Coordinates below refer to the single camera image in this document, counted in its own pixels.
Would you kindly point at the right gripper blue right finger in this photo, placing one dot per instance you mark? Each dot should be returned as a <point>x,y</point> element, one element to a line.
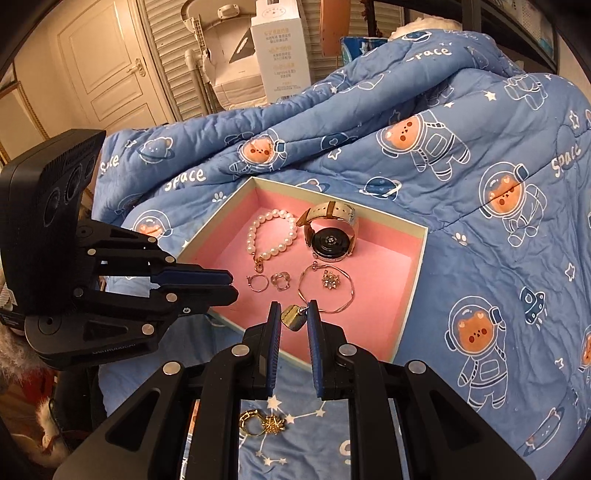
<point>316,340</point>

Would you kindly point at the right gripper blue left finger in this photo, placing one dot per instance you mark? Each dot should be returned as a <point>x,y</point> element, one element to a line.
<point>270,347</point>

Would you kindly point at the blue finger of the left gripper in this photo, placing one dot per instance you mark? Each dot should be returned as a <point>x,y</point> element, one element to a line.
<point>186,276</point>
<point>203,298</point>

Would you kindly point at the gold square earring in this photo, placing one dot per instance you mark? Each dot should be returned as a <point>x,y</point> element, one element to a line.
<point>294,317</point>

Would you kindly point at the thin rose gold bangle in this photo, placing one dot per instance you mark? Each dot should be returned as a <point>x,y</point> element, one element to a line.
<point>333,301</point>

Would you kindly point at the brown strap wristwatch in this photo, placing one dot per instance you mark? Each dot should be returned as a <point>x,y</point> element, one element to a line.
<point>330,230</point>

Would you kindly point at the gold snowflake earring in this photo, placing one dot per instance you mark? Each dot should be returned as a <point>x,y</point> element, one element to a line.
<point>330,280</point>
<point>273,424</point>

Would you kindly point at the mint box pink lining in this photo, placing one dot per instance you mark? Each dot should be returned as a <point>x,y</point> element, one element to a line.
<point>369,293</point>

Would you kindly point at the white baby high chair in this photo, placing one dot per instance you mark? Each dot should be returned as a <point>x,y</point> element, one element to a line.
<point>226,52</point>

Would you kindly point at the blue space bear quilt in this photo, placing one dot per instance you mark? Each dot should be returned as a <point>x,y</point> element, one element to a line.
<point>442,129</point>

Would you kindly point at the white panel door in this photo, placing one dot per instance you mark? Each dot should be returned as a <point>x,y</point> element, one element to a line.
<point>105,65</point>

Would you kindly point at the tall white cardboard box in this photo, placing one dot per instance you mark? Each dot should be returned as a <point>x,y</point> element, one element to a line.
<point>278,36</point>

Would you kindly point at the blue tissue pack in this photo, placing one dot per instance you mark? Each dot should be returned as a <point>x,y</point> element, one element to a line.
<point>356,46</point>

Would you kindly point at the black metal shelf rack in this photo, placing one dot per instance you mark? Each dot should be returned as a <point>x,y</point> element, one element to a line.
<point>519,27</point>

